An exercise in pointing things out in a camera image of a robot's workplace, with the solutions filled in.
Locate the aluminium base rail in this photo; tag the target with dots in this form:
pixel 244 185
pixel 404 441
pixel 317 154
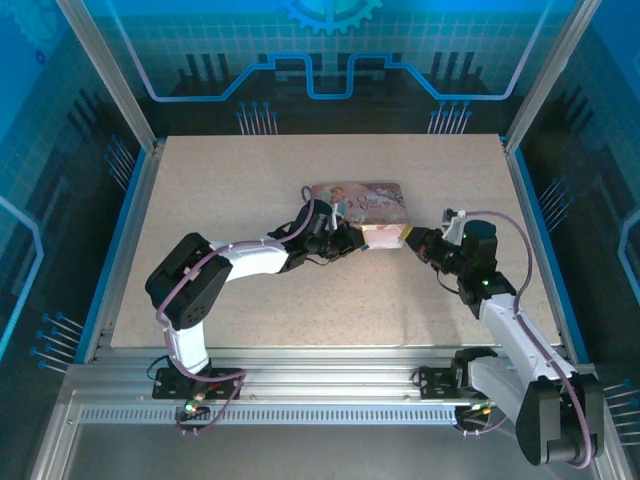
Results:
pixel 325 375

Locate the aluminium frame post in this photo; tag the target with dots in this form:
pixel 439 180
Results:
pixel 107 75
pixel 550 75

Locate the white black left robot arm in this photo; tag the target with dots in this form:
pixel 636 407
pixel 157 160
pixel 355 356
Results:
pixel 250 260

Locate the aluminium table side rail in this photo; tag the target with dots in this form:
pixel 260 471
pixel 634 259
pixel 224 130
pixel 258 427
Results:
pixel 536 235
pixel 131 235

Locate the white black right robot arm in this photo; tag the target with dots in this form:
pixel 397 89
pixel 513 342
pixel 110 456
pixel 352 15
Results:
pixel 515 330

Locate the pink storybook shaped box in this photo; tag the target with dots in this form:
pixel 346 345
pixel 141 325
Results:
pixel 370 200

